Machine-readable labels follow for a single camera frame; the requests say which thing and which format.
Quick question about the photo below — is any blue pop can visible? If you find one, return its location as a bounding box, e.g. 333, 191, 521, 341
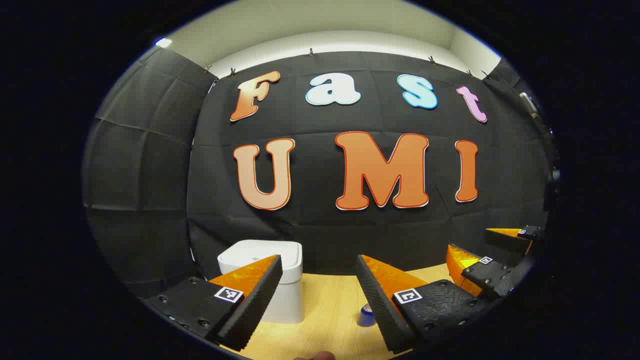
357, 303, 376, 328

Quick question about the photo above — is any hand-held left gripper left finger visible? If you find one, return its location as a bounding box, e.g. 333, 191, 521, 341
144, 254, 284, 352

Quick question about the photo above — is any white desktop garbage bin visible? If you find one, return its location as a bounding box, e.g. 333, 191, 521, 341
217, 239, 305, 325

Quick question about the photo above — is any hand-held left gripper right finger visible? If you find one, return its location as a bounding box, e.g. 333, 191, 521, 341
355, 253, 495, 355

